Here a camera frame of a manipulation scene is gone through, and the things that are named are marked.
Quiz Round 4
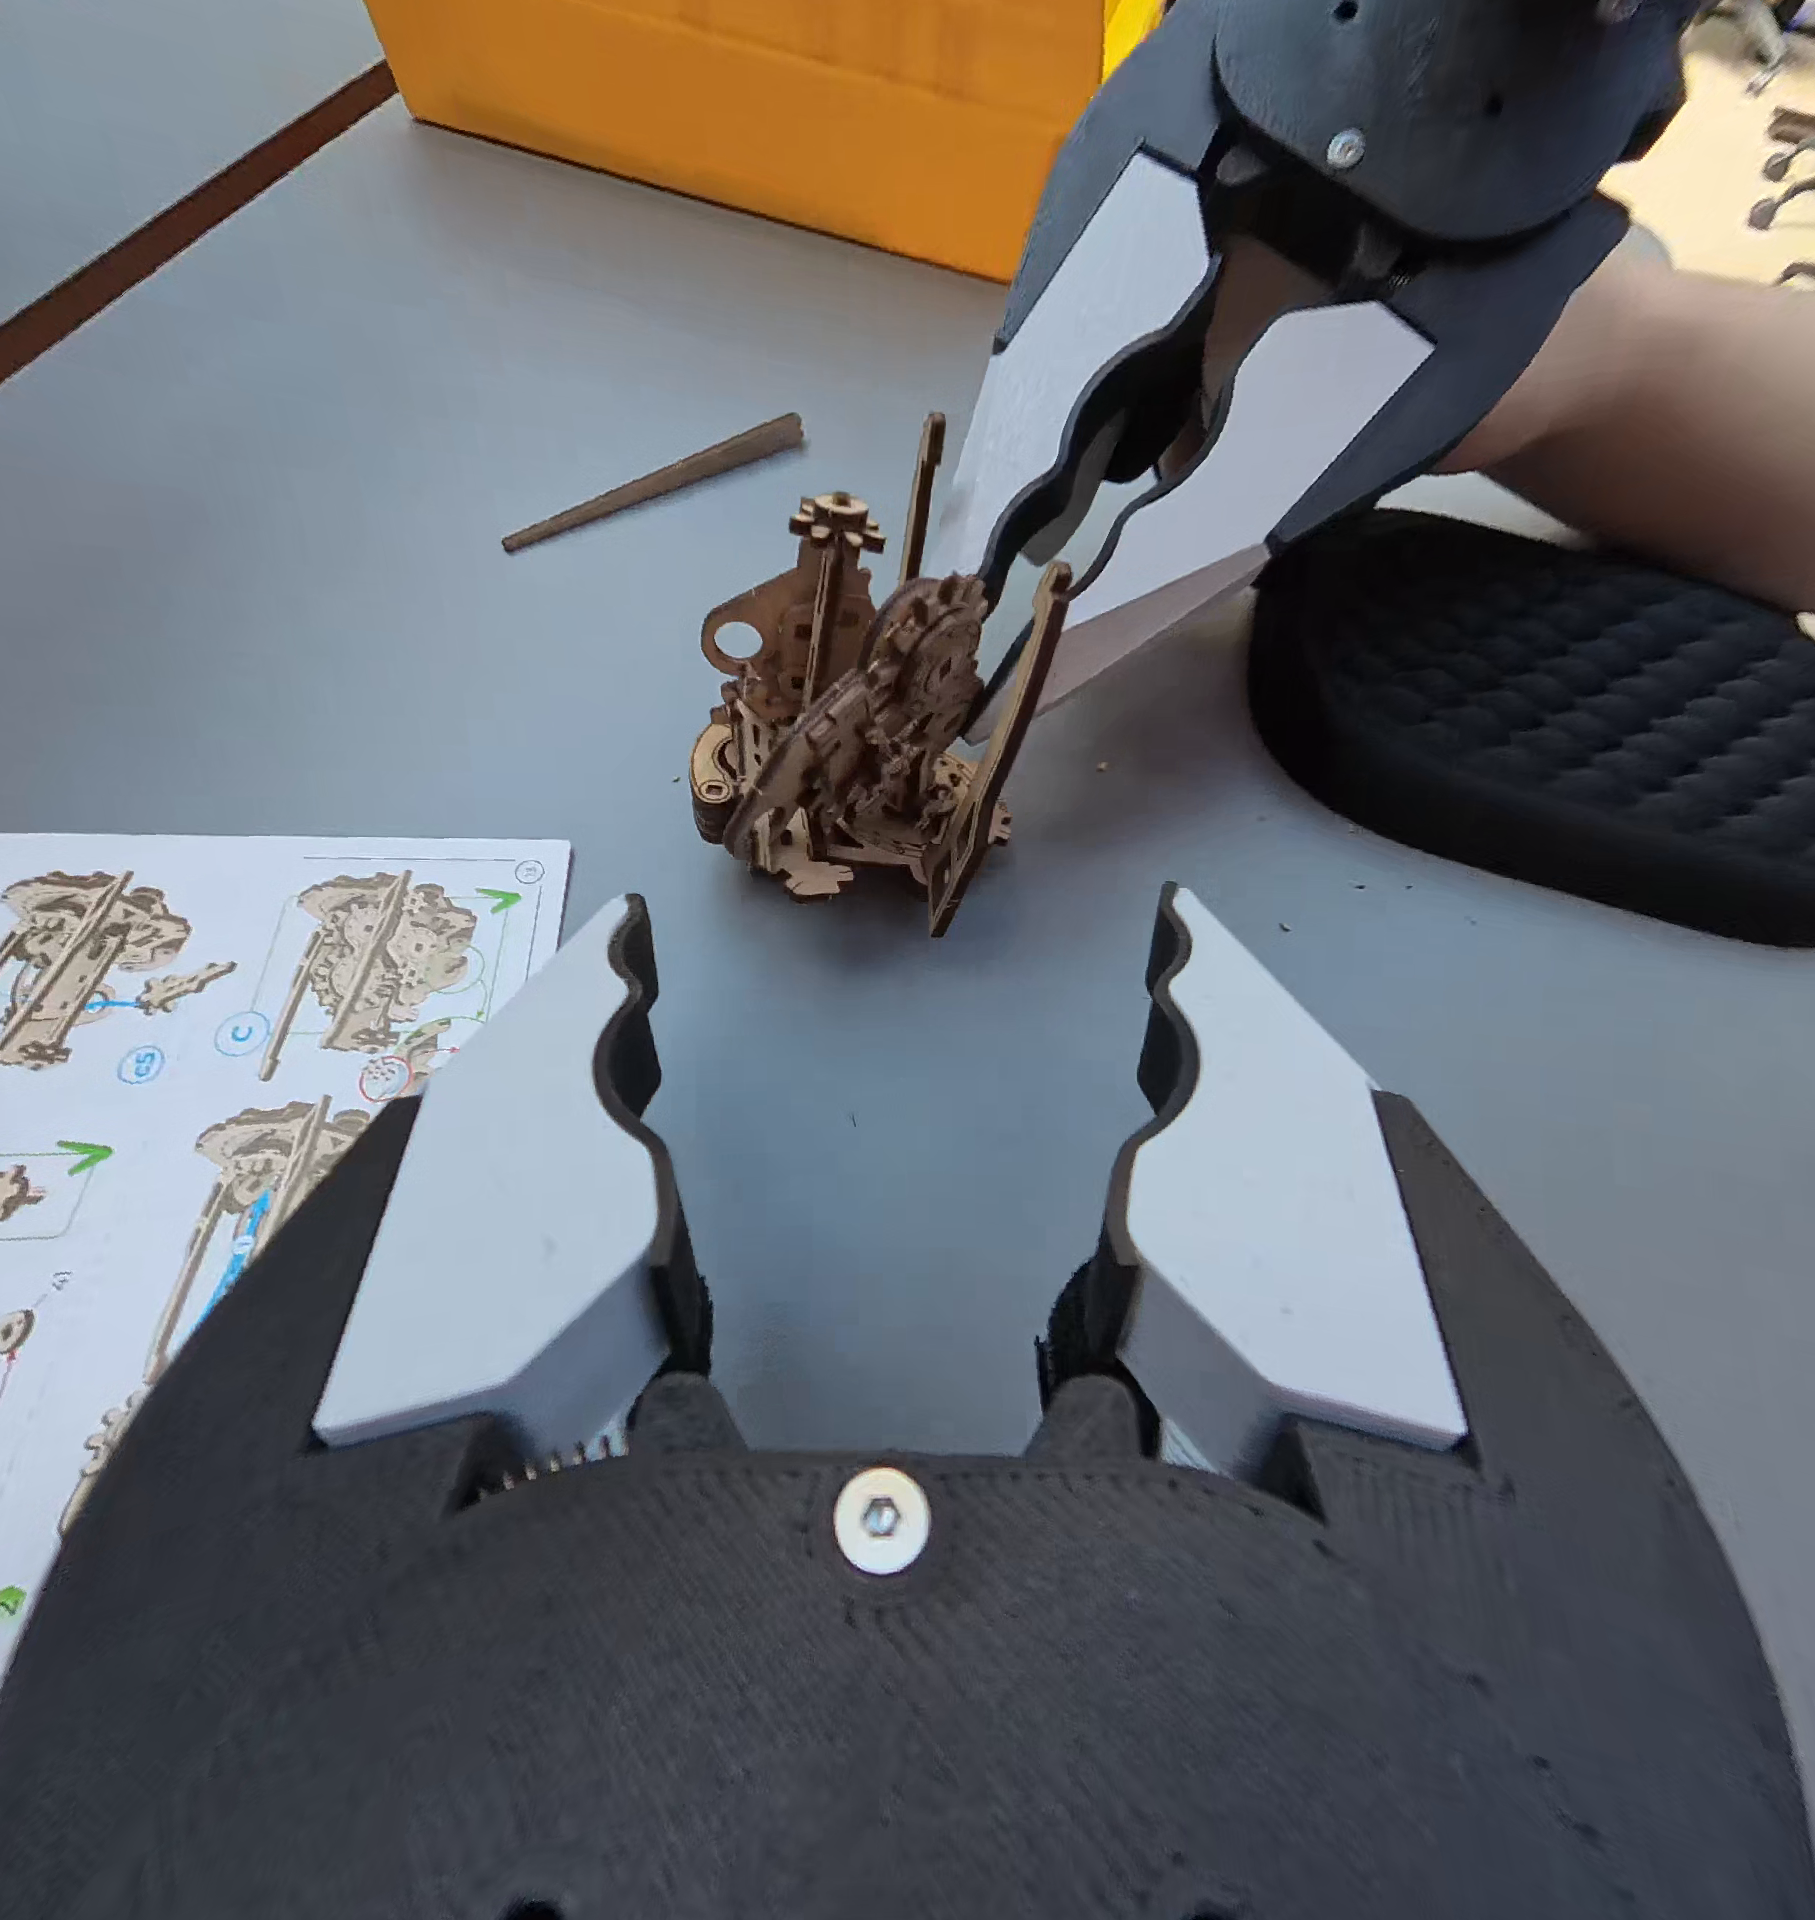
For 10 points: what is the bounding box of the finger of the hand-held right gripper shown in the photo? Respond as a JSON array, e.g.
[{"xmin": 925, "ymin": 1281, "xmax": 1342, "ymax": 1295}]
[
  {"xmin": 1025, "ymin": 188, "xmax": 1632, "ymax": 717},
  {"xmin": 939, "ymin": 0, "xmax": 1233, "ymax": 590}
]

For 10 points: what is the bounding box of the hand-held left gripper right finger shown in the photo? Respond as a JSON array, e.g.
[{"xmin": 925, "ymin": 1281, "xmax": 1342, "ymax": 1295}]
[{"xmin": 1030, "ymin": 882, "xmax": 1466, "ymax": 1465}]

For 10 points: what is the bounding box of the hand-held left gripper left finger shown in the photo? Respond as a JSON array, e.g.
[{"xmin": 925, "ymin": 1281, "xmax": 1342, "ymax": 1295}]
[{"xmin": 312, "ymin": 895, "xmax": 717, "ymax": 1447}]

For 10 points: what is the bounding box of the wooden gear model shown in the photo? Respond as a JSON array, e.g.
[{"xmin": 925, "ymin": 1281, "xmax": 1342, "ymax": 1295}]
[{"xmin": 686, "ymin": 413, "xmax": 1076, "ymax": 942}]

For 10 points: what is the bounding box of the person's right forearm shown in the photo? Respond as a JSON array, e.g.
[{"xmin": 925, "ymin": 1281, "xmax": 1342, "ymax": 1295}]
[{"xmin": 1422, "ymin": 238, "xmax": 1815, "ymax": 622}]

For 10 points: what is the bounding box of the printed instruction booklet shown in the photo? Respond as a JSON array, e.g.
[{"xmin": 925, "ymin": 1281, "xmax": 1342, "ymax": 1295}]
[{"xmin": 0, "ymin": 834, "xmax": 572, "ymax": 1848}]

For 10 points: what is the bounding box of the yellow plastic bin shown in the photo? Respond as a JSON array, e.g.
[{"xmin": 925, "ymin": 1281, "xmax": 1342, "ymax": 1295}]
[{"xmin": 361, "ymin": 0, "xmax": 1169, "ymax": 287}]

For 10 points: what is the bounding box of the black padded armrest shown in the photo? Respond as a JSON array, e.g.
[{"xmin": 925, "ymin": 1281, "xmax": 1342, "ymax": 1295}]
[{"xmin": 1244, "ymin": 511, "xmax": 1815, "ymax": 950}]

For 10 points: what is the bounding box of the thin dark wooden stick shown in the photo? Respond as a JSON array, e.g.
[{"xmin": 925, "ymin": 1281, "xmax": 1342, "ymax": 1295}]
[{"xmin": 498, "ymin": 413, "xmax": 808, "ymax": 555}]

